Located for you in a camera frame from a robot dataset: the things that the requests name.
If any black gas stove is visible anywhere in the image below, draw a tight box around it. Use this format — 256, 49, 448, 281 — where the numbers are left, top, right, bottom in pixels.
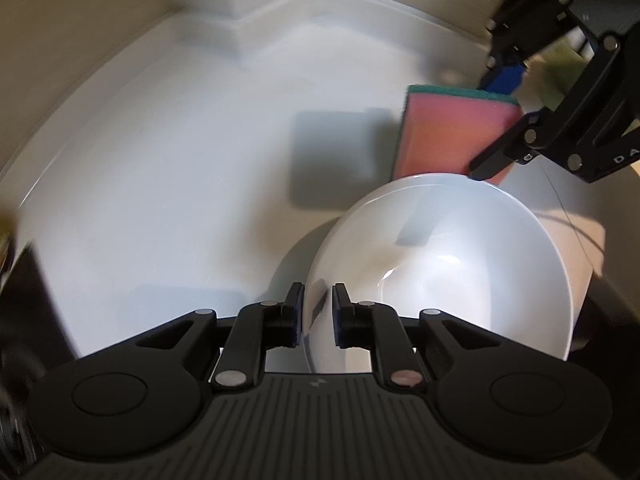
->
1, 245, 75, 479

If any pink green sponge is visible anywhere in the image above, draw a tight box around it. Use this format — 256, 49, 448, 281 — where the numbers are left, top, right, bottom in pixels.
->
392, 84, 523, 180

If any green cloth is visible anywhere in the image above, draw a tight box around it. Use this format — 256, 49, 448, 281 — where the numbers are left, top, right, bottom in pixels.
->
527, 38, 593, 110

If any white ceramic bowl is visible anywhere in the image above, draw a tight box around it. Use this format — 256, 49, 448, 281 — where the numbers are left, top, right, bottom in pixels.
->
303, 174, 574, 373

